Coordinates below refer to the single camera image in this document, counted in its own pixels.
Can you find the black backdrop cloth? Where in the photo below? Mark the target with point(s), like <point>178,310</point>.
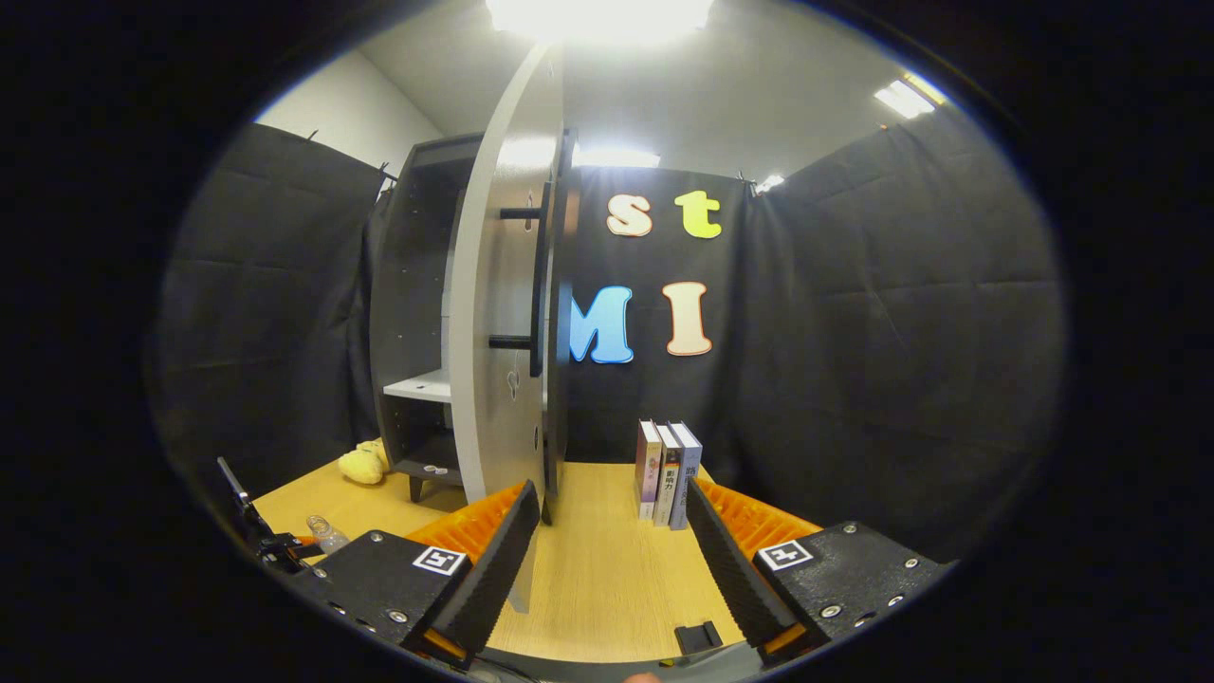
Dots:
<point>854,332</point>

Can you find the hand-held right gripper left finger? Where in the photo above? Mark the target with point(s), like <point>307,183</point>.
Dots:
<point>484,579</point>

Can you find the white cabinet shelf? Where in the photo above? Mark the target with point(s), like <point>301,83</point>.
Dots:
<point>422,387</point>

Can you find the large ceiling light panel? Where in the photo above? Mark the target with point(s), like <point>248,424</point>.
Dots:
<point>597,19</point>

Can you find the clear plastic bottle red label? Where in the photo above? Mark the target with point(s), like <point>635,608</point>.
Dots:
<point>327,539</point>

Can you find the small ceiling light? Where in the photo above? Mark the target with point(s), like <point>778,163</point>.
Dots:
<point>616,157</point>
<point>770,183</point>

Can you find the pink cover book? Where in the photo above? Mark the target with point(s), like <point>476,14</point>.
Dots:
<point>648,470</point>

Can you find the grey blue book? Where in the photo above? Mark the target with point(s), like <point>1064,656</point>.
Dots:
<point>685,484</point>

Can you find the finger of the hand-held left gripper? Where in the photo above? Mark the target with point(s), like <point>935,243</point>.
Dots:
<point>302,550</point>

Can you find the long ceiling light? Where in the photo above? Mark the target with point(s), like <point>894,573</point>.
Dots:
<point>908,97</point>

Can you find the white spine book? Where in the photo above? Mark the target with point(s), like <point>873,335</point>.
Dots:
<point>667,479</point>

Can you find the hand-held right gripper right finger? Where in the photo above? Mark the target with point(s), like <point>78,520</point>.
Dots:
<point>735,569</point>

